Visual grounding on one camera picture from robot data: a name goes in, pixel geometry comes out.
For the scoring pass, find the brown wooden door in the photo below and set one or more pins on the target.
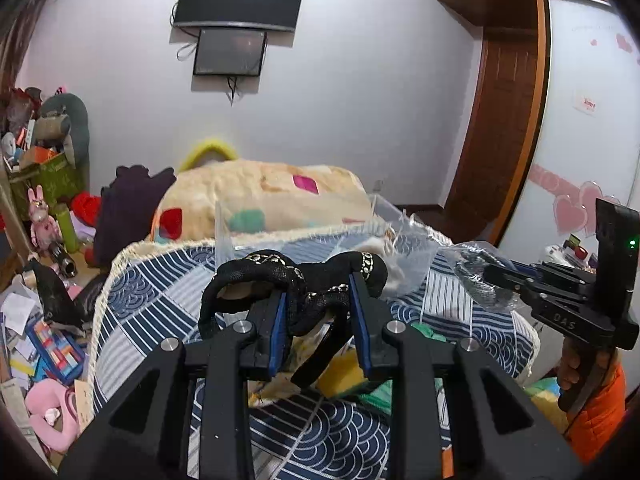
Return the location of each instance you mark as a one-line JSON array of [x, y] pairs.
[[496, 134]]

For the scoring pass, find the green cardboard box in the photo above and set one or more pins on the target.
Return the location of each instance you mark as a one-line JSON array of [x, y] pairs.
[[57, 177]]

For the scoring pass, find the dark purple garment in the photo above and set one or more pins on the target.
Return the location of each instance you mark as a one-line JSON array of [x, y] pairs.
[[127, 209]]

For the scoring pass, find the blue white patterned bedspread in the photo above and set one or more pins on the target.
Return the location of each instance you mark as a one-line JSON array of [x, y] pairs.
[[299, 357]]

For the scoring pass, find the yellow sponge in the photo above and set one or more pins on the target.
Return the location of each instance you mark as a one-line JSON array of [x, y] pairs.
[[342, 377]]

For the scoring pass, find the white sticker-covered suitcase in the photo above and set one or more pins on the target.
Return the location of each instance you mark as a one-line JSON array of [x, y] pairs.
[[571, 253]]

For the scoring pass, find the green cylinder bottle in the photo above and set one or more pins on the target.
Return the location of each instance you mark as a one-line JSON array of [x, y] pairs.
[[70, 239]]

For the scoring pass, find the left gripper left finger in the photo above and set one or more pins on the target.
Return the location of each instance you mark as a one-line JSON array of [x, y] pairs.
[[249, 349]]

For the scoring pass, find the pink bunny plush toy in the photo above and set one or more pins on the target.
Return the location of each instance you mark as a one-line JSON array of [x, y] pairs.
[[44, 230]]

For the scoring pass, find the black patterned headband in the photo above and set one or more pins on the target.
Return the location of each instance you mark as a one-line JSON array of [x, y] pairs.
[[313, 291]]

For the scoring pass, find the red plush item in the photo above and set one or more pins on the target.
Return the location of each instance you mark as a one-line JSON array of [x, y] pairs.
[[86, 208]]

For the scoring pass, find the clear bag with dark item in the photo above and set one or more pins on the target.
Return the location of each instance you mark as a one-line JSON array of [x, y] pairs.
[[468, 261]]

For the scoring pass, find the right hand holding handle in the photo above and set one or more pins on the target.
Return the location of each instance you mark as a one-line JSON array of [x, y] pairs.
[[573, 353]]

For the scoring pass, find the green mesh cloth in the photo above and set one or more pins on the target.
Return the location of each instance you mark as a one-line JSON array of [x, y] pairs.
[[383, 398]]

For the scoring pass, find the grey green plush dinosaur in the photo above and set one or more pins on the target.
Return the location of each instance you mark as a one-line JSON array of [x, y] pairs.
[[63, 121]]

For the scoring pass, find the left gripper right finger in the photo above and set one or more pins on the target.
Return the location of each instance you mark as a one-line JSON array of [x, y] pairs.
[[389, 349]]

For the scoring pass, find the beige patchwork plush blanket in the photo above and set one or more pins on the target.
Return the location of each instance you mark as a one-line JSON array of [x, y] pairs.
[[249, 197]]

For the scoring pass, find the clear plastic storage bin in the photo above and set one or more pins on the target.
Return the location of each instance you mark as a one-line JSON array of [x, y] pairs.
[[409, 248]]

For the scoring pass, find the orange sleeve forearm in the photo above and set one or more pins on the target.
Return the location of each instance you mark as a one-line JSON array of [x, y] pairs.
[[596, 424]]

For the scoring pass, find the colourful puzzle box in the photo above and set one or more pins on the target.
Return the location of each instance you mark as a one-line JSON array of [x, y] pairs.
[[62, 358]]

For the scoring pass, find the white wardrobe sliding door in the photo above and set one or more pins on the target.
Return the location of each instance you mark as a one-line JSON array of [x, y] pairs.
[[588, 141]]

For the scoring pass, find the small wall monitor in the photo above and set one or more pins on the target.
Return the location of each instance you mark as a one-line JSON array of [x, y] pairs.
[[229, 52]]

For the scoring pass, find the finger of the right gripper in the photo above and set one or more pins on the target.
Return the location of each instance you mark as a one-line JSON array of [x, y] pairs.
[[514, 277]]

